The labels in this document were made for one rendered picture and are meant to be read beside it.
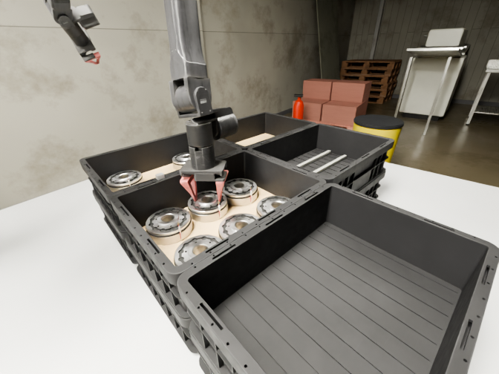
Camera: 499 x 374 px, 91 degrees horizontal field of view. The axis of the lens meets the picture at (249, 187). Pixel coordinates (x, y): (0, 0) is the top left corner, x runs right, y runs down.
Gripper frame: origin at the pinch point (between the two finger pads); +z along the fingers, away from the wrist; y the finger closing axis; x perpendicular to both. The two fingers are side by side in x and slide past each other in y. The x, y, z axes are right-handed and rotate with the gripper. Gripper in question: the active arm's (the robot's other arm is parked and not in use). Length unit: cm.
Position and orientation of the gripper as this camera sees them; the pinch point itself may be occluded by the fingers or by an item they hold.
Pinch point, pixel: (207, 197)
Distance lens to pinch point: 64.0
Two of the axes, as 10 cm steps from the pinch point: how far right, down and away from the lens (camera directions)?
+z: 0.2, 8.7, 4.9
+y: -10.0, -0.2, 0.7
